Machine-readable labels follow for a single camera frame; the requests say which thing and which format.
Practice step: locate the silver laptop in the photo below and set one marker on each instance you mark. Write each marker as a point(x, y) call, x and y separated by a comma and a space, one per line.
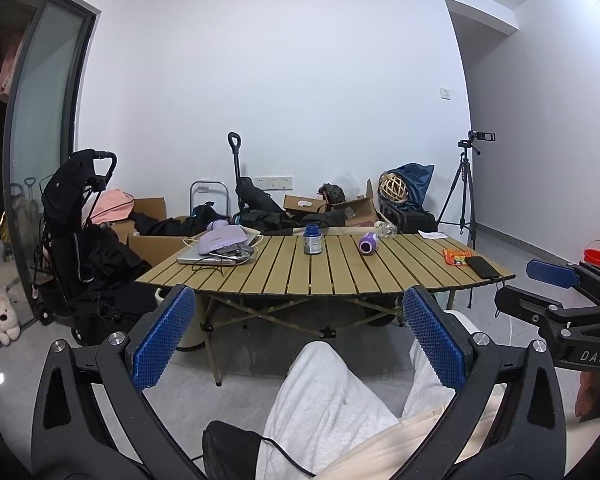
point(215, 258)

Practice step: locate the white paper sheet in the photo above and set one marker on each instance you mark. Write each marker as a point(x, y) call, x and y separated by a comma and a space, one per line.
point(432, 235)

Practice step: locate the black bag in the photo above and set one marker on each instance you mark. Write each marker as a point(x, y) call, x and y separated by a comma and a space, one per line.
point(409, 218)

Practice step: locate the lilac pouch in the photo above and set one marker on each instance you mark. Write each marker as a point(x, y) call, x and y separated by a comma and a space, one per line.
point(222, 240)

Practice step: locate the black stroller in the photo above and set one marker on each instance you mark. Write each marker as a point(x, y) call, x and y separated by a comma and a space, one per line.
point(75, 240)

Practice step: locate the clear plastic bottle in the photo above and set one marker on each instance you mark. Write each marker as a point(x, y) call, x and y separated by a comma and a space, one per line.
point(387, 229)

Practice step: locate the wall socket strip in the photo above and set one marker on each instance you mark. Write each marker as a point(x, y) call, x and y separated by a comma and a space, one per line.
point(275, 181)

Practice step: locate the blue-lidded jar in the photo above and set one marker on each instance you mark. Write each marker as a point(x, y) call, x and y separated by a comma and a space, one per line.
point(311, 240)

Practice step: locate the black phone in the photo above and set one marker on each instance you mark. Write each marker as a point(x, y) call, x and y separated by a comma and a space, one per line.
point(482, 266)

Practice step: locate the white bin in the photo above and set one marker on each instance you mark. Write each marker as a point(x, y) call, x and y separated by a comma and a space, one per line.
point(192, 325)

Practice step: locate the black tripod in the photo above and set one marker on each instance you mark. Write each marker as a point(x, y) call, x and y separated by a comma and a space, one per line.
point(461, 195)

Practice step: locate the person's white trousers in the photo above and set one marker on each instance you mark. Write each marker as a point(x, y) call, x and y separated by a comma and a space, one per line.
point(330, 410)

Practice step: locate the blue bag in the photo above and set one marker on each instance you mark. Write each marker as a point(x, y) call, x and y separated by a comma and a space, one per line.
point(416, 180)

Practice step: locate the white folding step stool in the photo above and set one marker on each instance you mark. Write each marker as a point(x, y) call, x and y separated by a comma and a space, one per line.
point(209, 195)

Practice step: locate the large cardboard box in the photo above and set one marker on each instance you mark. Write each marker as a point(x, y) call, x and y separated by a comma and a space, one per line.
point(155, 248)

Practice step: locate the camouflage cloth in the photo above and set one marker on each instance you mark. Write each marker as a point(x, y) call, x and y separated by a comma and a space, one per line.
point(332, 192)

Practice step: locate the person's right hand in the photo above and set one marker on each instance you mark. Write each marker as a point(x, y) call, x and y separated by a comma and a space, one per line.
point(592, 395)

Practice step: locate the white plush toy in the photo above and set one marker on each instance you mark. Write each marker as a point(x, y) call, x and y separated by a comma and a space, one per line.
point(4, 317)

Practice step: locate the pile of black clothes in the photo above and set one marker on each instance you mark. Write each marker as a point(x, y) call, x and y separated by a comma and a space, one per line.
point(180, 222)

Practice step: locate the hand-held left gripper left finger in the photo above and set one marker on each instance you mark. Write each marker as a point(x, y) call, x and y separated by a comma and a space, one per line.
point(161, 341)

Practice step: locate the small cardboard box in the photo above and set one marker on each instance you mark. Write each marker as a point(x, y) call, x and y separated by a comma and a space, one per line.
point(304, 204)

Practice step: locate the white wall switch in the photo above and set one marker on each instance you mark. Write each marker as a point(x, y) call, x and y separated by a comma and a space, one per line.
point(446, 92)

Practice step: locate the glass sliding door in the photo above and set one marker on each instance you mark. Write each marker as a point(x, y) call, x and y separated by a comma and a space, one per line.
point(45, 150)

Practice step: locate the slatted folding table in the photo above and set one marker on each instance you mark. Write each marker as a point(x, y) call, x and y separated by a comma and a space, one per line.
point(330, 270)

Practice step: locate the orange snack packet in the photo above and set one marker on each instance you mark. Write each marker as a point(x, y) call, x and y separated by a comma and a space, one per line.
point(456, 257)

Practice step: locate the wicker ball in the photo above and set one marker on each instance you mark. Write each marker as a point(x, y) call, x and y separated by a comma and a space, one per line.
point(394, 188)

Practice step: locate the cardboard box with flap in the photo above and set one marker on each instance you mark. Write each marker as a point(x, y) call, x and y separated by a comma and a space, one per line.
point(147, 207)

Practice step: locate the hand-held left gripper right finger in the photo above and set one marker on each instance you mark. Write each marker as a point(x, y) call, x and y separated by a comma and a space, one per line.
point(436, 342)

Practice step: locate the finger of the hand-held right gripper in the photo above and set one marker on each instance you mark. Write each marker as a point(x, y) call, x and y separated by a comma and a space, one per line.
point(554, 274)
point(530, 305)

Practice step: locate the open cardboard box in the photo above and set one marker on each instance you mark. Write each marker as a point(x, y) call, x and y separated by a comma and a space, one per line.
point(354, 208)

